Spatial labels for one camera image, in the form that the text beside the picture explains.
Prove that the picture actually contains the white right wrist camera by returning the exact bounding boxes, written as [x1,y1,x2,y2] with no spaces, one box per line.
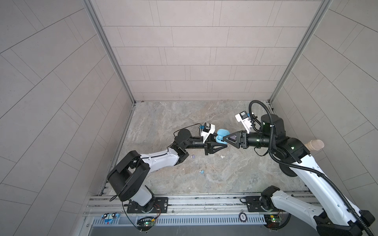
[235,111,253,134]

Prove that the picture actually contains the black corrugated cable conduit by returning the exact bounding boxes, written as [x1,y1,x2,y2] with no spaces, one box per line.
[248,100,376,236]

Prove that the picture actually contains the aluminium corner frame post left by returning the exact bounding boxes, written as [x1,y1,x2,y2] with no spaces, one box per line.
[83,0,136,106]

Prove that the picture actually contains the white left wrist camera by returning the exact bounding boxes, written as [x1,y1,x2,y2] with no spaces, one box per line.
[200,123,215,143]

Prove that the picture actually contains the light blue earbud charging case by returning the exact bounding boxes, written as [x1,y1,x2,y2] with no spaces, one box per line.
[216,129,230,145]

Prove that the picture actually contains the right green circuit board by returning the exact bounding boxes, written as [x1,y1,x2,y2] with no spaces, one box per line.
[264,214,282,229]

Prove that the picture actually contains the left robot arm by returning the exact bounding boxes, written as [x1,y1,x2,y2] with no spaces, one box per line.
[107,128,227,210]

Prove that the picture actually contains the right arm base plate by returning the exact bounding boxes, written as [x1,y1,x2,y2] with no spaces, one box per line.
[240,196,279,212]

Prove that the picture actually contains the green circuit board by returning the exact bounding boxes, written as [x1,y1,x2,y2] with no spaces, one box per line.
[136,216,156,232]
[264,214,282,229]

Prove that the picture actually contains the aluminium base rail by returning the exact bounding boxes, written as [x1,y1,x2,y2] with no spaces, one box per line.
[83,191,323,218]

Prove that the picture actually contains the black round stand base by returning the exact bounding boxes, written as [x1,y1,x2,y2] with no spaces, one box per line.
[279,164,297,178]

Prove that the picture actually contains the aluminium corner frame post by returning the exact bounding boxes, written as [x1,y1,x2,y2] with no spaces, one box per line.
[83,0,136,106]
[268,0,333,105]

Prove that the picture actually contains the aluminium corner frame post right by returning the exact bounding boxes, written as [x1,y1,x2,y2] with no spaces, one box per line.
[268,0,333,105]

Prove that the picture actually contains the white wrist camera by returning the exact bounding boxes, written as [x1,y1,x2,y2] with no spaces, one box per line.
[200,123,215,143]
[235,111,253,134]

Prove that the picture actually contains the beige wooden handle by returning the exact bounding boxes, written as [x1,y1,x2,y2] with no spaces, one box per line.
[305,140,324,151]

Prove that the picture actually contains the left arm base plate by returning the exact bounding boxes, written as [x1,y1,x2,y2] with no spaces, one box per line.
[127,197,169,214]

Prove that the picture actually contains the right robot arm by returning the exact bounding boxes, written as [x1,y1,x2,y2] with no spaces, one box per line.
[223,111,375,236]

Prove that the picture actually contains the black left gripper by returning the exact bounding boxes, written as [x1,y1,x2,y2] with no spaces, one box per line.
[181,135,224,159]

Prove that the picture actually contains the left green circuit board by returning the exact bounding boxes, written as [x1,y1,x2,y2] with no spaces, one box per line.
[136,216,156,232]

